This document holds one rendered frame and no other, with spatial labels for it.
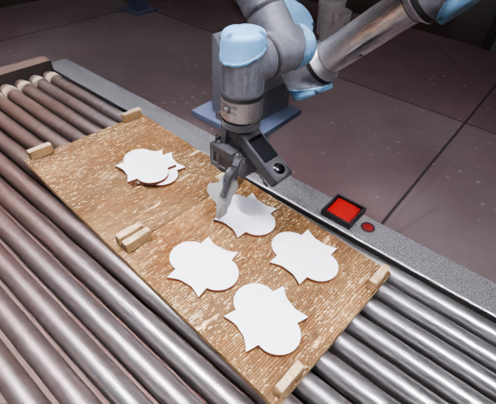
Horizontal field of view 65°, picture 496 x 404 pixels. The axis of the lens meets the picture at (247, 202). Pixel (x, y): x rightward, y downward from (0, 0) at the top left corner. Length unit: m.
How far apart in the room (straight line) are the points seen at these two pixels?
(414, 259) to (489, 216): 1.82
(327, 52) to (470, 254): 1.61
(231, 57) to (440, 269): 0.59
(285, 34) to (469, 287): 0.60
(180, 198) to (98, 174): 0.22
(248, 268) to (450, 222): 1.89
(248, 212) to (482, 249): 1.79
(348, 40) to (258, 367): 0.75
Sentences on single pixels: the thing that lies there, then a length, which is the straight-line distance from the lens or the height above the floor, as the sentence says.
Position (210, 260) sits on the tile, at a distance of 0.76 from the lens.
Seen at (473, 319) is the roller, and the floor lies 0.92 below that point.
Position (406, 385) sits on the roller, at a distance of 0.73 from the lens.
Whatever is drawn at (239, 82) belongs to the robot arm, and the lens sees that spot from 0.66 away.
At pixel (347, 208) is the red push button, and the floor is 0.93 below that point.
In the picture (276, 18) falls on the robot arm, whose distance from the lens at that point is 0.73.
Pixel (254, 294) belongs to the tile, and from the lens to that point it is 0.72.
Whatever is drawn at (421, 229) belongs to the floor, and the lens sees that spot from 2.40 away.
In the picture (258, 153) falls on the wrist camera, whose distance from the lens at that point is 0.71.
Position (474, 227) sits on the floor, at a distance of 2.58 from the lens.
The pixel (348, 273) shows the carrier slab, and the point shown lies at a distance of 0.79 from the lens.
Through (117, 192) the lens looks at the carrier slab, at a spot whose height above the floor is 0.94.
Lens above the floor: 1.54
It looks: 42 degrees down
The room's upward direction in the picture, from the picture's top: 4 degrees clockwise
